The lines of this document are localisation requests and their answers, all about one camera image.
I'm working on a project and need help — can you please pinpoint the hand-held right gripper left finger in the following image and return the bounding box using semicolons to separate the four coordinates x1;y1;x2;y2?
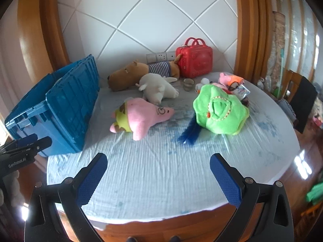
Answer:
24;153;108;242

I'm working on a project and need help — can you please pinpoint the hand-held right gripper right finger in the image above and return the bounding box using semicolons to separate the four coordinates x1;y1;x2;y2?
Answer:
209;153;294;242

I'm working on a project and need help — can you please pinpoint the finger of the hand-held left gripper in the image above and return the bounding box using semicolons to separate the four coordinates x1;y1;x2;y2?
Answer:
5;134;38;150
15;136;52;155

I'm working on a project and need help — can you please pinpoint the blue plastic crate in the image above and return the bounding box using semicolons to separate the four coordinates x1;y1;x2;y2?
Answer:
4;54;100;157

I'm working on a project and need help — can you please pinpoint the green frog plush toy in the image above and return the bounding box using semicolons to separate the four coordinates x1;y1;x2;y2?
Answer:
193;84;250;135

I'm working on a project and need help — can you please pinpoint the pink star plush toy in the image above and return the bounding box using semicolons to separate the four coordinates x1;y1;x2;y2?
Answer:
109;97;175;141

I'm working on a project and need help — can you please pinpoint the light blue tablecloth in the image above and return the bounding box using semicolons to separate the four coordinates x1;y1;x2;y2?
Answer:
47;72;301;224

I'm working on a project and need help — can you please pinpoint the round wooden table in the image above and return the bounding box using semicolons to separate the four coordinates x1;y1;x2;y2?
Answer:
57;200;278;242

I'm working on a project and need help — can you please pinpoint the green cloth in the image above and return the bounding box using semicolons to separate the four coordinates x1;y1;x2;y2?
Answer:
306;184;323;204

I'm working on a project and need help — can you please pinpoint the small printed packet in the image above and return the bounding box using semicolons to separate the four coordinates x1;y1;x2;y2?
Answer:
233;84;251;99

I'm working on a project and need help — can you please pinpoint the red-dress pink pig plush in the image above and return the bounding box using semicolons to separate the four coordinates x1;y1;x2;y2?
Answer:
211;82;236;95

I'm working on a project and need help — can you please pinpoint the small white plush toy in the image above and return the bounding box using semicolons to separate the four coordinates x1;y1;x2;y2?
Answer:
194;78;210;93

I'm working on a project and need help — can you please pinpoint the orange-dress pink pig plush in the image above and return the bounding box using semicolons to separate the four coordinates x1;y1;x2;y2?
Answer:
218;72;245;87

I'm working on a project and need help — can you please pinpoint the wooden chair with dark cloth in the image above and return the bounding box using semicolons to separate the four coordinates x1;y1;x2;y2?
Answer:
282;69;318;134

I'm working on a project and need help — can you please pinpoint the brown striped-shirt plush toy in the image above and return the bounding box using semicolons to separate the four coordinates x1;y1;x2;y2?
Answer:
107;54;182;92

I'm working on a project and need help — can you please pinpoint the white bear plush toy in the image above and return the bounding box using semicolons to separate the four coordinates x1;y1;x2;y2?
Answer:
136;73;180;105

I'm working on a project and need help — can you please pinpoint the red toy suitcase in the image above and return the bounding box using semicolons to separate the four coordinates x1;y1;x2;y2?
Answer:
176;37;213;78

